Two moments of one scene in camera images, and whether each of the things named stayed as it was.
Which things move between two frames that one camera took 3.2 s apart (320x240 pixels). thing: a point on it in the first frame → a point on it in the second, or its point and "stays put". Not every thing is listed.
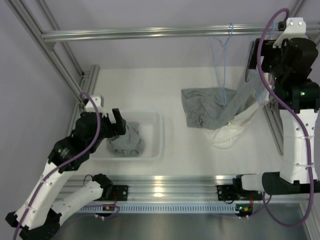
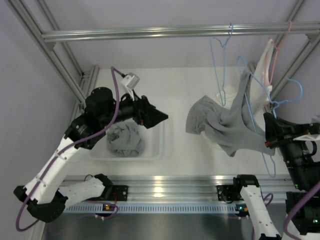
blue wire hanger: (224, 102) stays put
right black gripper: (267, 49) → (282, 132)
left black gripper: (115, 129) → (145, 113)
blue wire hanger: (275, 29) → (272, 102)
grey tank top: (207, 108) → (235, 127)
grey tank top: (129, 144) stays put
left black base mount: (120, 192) stays put
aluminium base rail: (161, 188) stays put
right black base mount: (235, 192) stays put
